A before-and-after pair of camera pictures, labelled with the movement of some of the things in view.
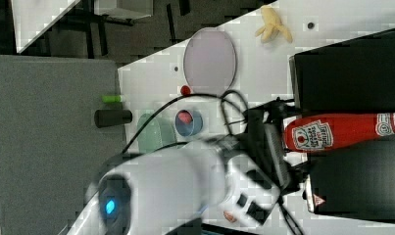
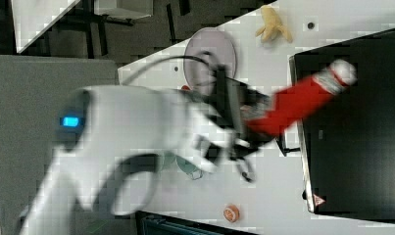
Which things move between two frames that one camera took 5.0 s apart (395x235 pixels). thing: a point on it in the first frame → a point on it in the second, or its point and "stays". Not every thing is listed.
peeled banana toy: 271,26 stays
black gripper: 264,125 → 232,102
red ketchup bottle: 323,132 → 296,101
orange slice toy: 229,216 stays
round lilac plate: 210,61 stays
